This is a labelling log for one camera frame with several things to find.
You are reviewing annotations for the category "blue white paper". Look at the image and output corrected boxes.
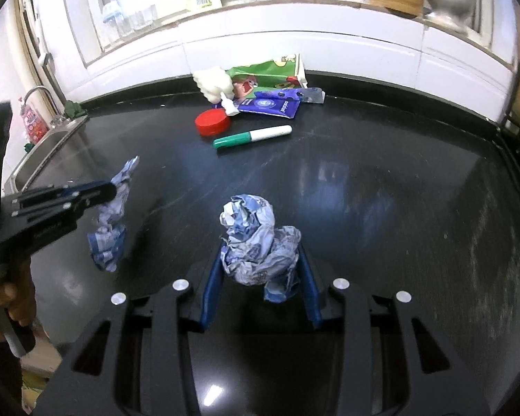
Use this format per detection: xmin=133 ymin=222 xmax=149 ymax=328
xmin=87 ymin=156 xmax=140 ymax=272
xmin=219 ymin=194 xmax=301 ymax=303

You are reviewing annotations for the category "steel kitchen sink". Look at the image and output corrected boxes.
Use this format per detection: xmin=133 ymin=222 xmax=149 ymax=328
xmin=2 ymin=115 xmax=89 ymax=196

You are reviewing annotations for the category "person's left hand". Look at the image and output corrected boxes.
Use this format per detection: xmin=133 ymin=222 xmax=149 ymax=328
xmin=0 ymin=258 xmax=36 ymax=342

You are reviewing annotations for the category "pink dish soap bottle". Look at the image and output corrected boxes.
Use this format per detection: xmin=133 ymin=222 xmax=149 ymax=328
xmin=20 ymin=103 xmax=49 ymax=145

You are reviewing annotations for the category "red bottle cap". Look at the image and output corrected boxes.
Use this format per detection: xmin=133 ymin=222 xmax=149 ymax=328
xmin=194 ymin=108 xmax=231 ymax=137

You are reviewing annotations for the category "green white marker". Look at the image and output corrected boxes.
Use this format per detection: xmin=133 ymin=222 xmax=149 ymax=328
xmin=213 ymin=125 xmax=293 ymax=149

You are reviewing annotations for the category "green snack bag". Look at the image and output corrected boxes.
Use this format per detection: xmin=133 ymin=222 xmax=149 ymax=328
xmin=226 ymin=54 xmax=308 ymax=99

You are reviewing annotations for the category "purple foil wrapper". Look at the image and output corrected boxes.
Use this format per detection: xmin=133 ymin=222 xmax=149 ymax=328
xmin=235 ymin=87 xmax=326 ymax=119

